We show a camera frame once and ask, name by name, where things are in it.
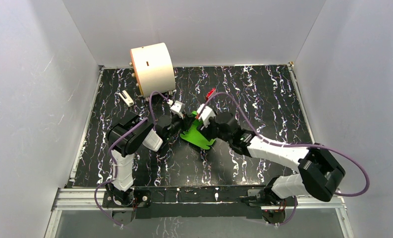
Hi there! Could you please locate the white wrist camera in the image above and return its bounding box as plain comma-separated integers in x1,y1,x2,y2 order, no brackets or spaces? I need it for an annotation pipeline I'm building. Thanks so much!
170,101,185,119
197,104,216,127

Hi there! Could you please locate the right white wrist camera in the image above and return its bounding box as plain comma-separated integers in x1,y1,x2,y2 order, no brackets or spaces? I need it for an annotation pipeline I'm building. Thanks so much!
197,104,216,127

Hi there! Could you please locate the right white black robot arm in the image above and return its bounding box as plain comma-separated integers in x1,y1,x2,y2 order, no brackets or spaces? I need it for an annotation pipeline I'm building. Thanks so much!
199,113,345,205

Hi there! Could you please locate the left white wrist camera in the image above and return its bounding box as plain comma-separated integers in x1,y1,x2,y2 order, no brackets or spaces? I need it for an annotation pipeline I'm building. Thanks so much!
170,101,185,119

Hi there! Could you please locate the small red block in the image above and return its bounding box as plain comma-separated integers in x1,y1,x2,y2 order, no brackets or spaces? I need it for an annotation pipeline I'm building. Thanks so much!
205,88,217,101

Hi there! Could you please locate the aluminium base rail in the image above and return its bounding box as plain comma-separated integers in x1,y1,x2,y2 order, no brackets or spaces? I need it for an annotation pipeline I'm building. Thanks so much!
45,185,354,238

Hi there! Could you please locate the green paper box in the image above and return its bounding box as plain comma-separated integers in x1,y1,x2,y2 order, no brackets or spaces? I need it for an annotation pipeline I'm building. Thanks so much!
179,111,215,150

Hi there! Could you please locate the small white black block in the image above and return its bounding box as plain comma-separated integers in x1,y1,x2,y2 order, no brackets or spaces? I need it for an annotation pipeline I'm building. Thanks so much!
119,90,134,107

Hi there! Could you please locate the white cylindrical drum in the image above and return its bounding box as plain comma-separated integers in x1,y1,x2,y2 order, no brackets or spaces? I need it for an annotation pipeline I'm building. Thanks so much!
130,43,175,98

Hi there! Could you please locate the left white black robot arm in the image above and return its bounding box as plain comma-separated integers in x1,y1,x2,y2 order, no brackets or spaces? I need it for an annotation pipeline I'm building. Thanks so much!
107,112,195,206

